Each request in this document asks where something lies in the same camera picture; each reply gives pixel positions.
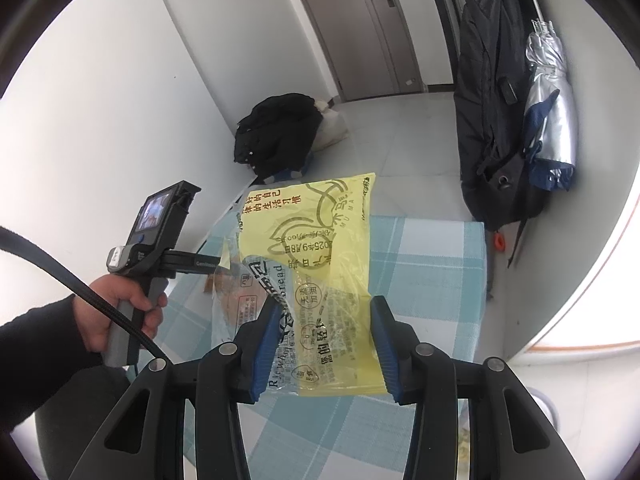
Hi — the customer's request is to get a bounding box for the yellow bread wrapper with cardboard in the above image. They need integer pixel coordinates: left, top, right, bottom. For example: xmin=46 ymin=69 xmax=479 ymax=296
xmin=203 ymin=255 xmax=241 ymax=313

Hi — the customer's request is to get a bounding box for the black sleeved left forearm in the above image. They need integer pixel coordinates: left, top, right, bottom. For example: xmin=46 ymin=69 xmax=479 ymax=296
xmin=0 ymin=296 xmax=102 ymax=432

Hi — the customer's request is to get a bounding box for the person's left hand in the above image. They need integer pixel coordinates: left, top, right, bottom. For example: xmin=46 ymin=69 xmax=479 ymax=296
xmin=74 ymin=272 xmax=170 ymax=354

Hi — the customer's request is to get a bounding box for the orange object on floor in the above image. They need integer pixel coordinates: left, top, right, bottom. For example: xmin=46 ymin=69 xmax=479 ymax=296
xmin=492 ymin=231 xmax=506 ymax=252

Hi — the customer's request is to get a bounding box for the black bag on floor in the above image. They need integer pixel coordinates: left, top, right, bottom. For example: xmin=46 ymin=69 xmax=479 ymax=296
xmin=233 ymin=93 xmax=322 ymax=179

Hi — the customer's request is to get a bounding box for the white bag on floor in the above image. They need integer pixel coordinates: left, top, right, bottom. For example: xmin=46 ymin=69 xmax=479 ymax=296
xmin=311 ymin=100 xmax=349 ymax=153

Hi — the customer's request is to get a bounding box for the silver folded umbrella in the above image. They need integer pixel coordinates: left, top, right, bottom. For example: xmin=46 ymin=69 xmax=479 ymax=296
xmin=523 ymin=0 xmax=578 ymax=192

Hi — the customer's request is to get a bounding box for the grey door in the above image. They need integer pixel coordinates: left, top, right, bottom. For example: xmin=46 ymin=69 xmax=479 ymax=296
xmin=303 ymin=0 xmax=423 ymax=102

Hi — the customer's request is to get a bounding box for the black hanging backpack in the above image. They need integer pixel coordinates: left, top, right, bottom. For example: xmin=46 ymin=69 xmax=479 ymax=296
xmin=454 ymin=0 xmax=549 ymax=236

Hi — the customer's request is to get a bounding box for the black cable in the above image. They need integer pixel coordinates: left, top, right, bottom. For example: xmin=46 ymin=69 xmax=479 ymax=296
xmin=0 ymin=225 xmax=177 ymax=366

